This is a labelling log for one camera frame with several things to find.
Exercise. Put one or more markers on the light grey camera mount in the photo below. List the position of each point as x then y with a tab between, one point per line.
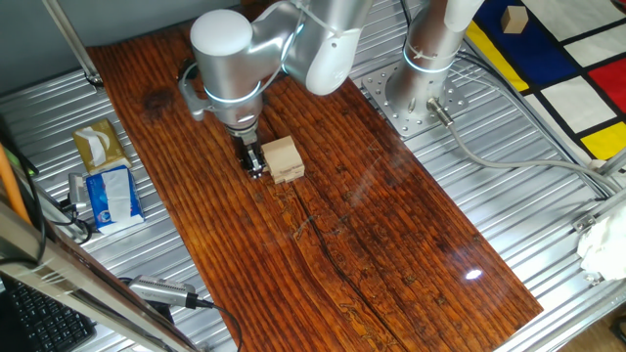
192	103

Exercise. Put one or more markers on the brown wooden board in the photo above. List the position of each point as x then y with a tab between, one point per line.
367	234

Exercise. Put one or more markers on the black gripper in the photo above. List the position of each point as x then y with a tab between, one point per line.
245	141

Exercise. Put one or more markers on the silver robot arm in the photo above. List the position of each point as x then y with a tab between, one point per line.
222	58

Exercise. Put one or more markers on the blue tissue pack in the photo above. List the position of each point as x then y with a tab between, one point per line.
94	198

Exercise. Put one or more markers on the white crumpled cloth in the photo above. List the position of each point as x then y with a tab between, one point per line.
606	249

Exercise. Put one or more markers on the gold tissue pack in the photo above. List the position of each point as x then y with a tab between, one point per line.
117	151

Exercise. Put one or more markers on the silver corner bracket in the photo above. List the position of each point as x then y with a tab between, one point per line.
583	223

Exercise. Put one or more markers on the silver aluminium frame bar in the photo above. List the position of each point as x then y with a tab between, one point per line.
73	44
58	274

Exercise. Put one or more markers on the protruding wooden Jenga block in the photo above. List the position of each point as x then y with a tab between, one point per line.
267	171

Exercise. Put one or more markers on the silver perforated mounting plate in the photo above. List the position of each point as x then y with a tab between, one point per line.
386	98

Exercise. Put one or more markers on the black keyboard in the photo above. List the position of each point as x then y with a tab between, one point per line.
44	322

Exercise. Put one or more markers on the small wooden cube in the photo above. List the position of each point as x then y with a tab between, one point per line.
513	20

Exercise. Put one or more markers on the colourful Mondrian pattern cloth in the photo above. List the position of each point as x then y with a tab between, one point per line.
577	102

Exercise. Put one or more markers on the orange stick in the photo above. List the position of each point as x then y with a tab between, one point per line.
10	181

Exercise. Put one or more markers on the wooden Jenga block tower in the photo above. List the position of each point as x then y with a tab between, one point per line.
283	152

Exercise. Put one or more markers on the light grey adapter box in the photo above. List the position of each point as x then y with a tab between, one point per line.
78	188

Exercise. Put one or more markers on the silver depth camera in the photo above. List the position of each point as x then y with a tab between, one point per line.
161	291

